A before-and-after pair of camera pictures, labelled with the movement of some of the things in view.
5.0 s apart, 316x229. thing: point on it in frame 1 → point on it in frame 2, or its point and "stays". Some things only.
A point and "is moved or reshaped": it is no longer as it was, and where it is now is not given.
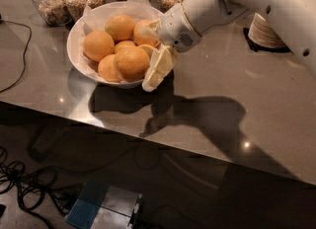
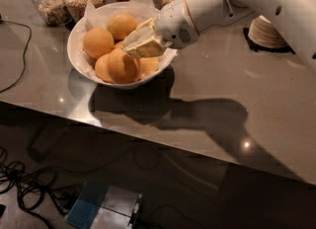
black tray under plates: x=255 y=46 stays
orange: x=98 y=44 stays
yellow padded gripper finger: x=161 y=64 → x=148 y=49
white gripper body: x=176 y=29 stays
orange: x=131 y=63 is moved or reshaped
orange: x=120 y=28 stays
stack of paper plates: x=262 y=31 stays
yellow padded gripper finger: x=149 y=31 → x=141 y=33
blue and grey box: x=104 y=206 stays
